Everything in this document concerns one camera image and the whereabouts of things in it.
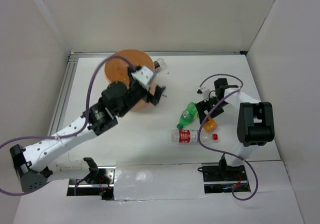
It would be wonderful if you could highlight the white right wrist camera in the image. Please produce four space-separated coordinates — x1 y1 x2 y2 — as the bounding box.
197 87 211 102

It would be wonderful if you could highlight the green plastic bottle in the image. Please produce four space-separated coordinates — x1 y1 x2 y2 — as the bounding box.
176 102 198 130

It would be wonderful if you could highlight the aluminium frame rail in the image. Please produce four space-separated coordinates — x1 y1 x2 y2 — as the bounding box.
47 54 79 136
69 51 248 59

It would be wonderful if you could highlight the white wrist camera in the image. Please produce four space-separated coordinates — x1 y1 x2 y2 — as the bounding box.
131 66 156 90
197 87 211 102

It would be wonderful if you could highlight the aluminium frame rail back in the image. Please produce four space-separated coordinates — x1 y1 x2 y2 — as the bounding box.
69 51 248 59

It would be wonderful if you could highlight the orange plastic bin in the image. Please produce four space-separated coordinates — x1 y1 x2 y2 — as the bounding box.
104 49 156 111

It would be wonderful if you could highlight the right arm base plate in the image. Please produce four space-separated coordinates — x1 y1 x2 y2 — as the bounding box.
197 164 251 194

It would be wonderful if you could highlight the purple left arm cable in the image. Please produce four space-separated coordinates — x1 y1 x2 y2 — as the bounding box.
0 55 141 196

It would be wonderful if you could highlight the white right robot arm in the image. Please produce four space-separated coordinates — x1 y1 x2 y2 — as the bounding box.
195 78 275 180

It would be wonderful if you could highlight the clear bottle red label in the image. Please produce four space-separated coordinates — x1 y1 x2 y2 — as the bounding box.
171 129 219 145

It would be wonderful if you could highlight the dark bottle behind bin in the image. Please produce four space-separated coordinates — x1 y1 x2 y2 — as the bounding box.
153 58 167 73

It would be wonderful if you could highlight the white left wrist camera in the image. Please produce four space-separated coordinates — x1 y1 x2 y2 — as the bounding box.
131 66 156 90

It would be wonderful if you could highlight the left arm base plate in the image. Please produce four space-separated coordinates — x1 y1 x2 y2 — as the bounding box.
66 166 116 201

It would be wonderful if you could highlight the aluminium frame rail left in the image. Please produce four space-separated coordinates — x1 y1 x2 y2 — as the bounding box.
47 54 79 136

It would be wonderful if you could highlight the orange juice bottle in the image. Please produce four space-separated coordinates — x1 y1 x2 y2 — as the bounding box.
203 116 218 133

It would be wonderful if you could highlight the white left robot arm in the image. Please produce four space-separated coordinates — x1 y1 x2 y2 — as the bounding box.
9 66 166 194

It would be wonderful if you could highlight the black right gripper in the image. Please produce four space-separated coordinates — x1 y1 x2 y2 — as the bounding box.
196 96 229 125

